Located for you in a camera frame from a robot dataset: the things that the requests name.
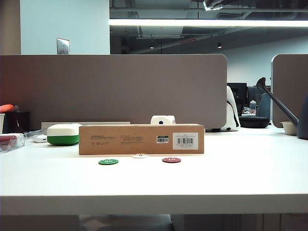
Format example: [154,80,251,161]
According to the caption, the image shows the brown cardboard box with barcode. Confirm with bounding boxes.
[78,123,205,155]

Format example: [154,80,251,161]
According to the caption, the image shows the red poker chip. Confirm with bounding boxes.
[162,156,181,164]

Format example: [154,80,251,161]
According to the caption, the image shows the green poker chip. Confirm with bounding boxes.
[98,158,119,166]

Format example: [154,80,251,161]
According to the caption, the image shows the clear plastic chip case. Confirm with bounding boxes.
[0,133,26,154]

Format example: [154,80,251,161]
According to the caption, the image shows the white dice with coloured dots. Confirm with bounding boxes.
[150,115,176,126]

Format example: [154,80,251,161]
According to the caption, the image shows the wide grey-brown desk partition panel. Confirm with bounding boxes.
[0,54,228,132]

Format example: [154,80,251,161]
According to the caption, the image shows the white plush with black stripe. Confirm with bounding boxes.
[206,85,241,132]

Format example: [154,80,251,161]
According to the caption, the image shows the black computer monitor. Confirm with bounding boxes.
[247,86,271,106]
[227,82,248,113]

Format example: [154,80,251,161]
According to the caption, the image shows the white and green lidded container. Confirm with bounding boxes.
[47,123,84,146]

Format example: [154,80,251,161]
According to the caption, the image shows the black oval zip case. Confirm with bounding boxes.
[239,116,270,128]

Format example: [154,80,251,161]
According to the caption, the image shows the long ceiling light strip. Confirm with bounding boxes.
[108,18,308,27]

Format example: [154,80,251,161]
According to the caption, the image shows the blue grey office chair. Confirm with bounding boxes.
[255,92,272,118]

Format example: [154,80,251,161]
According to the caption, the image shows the small white rounded case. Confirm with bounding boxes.
[32,134,48,143]

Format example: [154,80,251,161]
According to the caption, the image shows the black pen holder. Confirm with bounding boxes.
[4,111,31,133]

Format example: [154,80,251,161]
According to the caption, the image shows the small white paper bowl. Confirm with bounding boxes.
[280,121,299,136]

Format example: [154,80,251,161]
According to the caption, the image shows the narrow grey-brown desk partition panel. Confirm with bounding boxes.
[271,53,308,128]

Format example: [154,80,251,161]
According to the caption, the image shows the orange red object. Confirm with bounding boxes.
[0,103,16,113]

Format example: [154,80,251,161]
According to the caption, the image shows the dark grey watering can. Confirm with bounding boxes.
[256,77,308,140]

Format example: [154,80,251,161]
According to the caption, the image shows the silver wall switch plate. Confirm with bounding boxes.
[56,38,70,55]

